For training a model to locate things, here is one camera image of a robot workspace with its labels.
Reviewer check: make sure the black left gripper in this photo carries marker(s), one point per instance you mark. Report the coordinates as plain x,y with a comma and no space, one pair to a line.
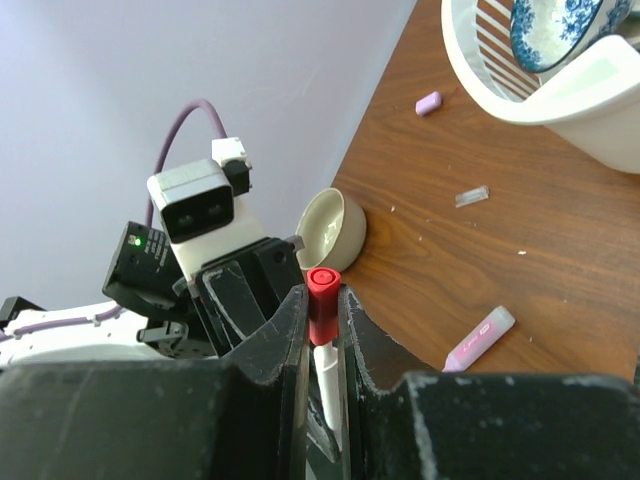
237,293

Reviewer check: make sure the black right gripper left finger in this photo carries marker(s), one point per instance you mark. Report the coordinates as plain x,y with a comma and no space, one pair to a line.
89,402

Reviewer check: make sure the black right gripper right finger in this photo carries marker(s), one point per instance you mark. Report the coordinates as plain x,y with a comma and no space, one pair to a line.
422,424

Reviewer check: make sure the red marker cap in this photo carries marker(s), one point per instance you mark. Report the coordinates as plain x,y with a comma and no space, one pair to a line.
323,286

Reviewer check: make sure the white red marker pen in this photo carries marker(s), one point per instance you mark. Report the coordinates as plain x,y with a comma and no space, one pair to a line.
327,369

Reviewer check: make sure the clear pen cap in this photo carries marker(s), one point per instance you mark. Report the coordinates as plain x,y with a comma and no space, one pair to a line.
472,196

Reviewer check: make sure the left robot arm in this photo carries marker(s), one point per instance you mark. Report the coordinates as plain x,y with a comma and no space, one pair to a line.
142,319

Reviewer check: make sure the pink highlighter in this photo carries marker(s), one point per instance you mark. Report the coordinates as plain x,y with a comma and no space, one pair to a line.
496,324

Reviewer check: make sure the beige ceramic bowl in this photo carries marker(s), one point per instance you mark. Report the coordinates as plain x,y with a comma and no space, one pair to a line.
333,229

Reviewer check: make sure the purple highlighter cap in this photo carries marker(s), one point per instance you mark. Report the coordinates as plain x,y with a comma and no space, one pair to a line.
428,104

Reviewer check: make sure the white plastic dish basket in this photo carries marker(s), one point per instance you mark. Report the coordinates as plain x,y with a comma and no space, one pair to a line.
592,102

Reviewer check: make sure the blue white patterned bowl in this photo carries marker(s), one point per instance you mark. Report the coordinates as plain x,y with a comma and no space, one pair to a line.
547,34

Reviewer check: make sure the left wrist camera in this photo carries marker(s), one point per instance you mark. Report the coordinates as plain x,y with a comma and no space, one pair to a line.
202,209

